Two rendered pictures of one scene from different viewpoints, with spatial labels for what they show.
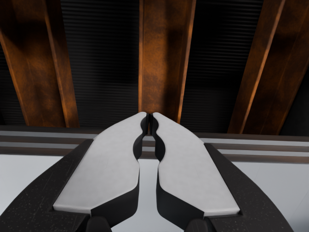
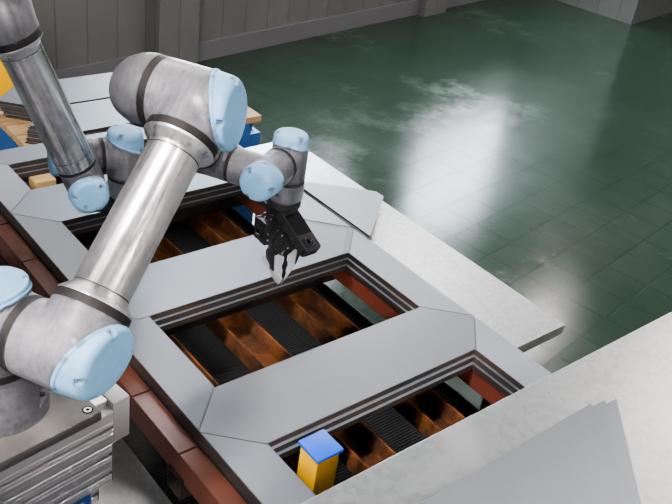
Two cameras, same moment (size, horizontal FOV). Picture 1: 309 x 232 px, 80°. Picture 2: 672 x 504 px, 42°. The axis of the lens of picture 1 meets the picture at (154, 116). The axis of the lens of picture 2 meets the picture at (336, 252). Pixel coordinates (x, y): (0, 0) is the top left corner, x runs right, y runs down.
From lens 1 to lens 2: 1.87 m
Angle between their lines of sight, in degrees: 43
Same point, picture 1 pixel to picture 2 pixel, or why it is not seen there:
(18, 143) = (311, 270)
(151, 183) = (244, 273)
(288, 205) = (162, 288)
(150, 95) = (252, 343)
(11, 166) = (307, 260)
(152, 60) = (269, 359)
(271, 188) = (183, 291)
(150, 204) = (234, 265)
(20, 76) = (335, 315)
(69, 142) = (291, 278)
